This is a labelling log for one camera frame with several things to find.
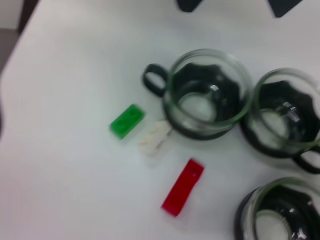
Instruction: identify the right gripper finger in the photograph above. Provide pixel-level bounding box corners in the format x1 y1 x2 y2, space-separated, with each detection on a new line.
174 0 205 13
267 0 305 19

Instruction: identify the glass teacup black holder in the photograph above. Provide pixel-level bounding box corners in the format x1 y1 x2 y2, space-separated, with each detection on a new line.
233 176 320 240
142 48 254 141
239 67 320 175

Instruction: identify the green flat brick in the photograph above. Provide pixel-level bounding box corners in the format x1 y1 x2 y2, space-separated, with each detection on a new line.
109 103 146 140

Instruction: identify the white brick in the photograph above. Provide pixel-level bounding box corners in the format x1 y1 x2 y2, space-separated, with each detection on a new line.
137 119 173 158

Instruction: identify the dark red long brick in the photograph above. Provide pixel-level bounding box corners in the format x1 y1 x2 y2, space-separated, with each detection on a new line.
160 158 206 218

